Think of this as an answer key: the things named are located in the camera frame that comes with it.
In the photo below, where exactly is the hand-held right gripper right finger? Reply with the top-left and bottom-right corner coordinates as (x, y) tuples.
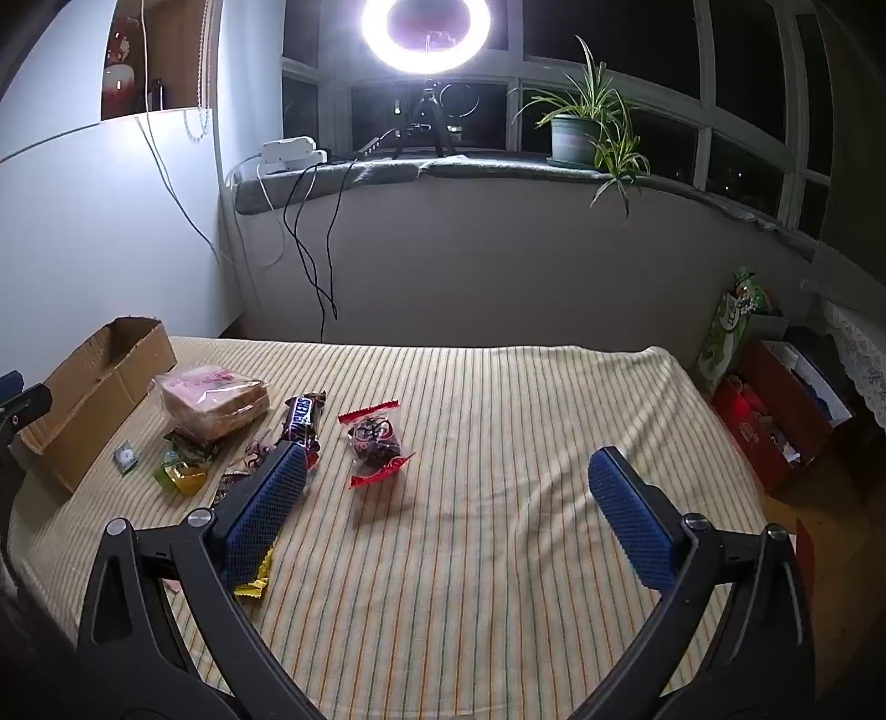
(574, 446), (816, 720)

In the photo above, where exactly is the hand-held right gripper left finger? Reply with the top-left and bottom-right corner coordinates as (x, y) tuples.
(76, 441), (333, 720)

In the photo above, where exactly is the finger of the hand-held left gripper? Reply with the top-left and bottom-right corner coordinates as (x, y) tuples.
(0, 370), (55, 437)

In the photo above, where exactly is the small dark snack packet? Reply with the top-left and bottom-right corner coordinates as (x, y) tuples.
(213, 471), (254, 506)

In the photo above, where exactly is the pink print clear candy wrapper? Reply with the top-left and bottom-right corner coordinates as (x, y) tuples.
(239, 429), (279, 473)

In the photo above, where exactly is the cardboard box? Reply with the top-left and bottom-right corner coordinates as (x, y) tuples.
(19, 316), (177, 494)

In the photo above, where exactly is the yellow foil wrapper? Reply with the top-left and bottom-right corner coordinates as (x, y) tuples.
(234, 547), (274, 602)

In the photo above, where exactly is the dark chocolate bar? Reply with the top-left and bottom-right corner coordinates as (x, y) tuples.
(280, 389), (328, 452)

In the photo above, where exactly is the clear green jelly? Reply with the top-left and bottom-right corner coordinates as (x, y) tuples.
(153, 449), (182, 494)

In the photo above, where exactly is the pink label sliced bread pack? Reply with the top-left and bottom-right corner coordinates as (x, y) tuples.
(153, 367), (270, 440)

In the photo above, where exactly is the red trimmed clear snack packet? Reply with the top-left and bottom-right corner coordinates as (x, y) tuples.
(338, 398), (416, 490)

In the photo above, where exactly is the red storage box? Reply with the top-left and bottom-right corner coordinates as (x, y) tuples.
(712, 339), (856, 494)

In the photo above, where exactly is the green snack bag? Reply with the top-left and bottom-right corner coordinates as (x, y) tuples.
(696, 266), (786, 389)

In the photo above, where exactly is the white lace cloth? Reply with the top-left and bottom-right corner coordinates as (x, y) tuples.
(820, 301), (886, 409)

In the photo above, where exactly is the red vase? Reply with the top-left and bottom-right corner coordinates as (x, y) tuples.
(104, 17), (141, 115)

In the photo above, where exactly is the white power adapter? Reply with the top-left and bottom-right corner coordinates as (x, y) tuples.
(259, 138), (328, 171)

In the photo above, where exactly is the potted spider plant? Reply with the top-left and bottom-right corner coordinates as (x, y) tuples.
(508, 34), (652, 219)

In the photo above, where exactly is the black tripod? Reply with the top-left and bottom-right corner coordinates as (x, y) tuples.
(394, 76), (458, 160)

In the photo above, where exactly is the thin white wall cable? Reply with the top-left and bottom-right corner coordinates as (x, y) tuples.
(137, 0), (224, 265)

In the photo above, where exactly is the black cable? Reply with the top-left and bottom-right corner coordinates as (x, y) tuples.
(320, 158), (362, 342)
(282, 164), (340, 323)

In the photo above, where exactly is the wooden wall shelf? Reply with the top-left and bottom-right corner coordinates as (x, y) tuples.
(102, 0), (212, 120)

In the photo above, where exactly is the white bead cord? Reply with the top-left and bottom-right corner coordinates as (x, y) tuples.
(183, 0), (212, 144)

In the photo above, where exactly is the white window frame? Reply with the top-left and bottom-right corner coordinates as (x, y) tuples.
(280, 0), (835, 240)

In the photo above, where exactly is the ring light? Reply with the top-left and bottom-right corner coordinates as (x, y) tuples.
(360, 0), (494, 76)

